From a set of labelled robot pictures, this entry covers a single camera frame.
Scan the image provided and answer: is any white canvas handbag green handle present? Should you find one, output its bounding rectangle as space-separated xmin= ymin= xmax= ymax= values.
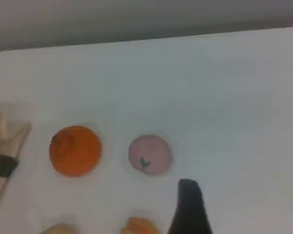
xmin=0 ymin=109 xmax=32 ymax=222

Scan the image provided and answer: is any striped golden bread roll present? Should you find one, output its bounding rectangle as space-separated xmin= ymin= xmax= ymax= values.
xmin=120 ymin=216 xmax=162 ymax=234

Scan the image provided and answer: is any pink round pastry green leaf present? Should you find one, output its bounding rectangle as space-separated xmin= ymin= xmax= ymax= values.
xmin=128 ymin=135 xmax=174 ymax=175

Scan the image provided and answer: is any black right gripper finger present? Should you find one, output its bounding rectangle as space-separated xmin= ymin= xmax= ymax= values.
xmin=167 ymin=178 xmax=214 ymax=234

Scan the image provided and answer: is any orange pear-shaped fruit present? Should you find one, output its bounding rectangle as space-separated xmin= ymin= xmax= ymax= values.
xmin=48 ymin=125 xmax=103 ymax=177

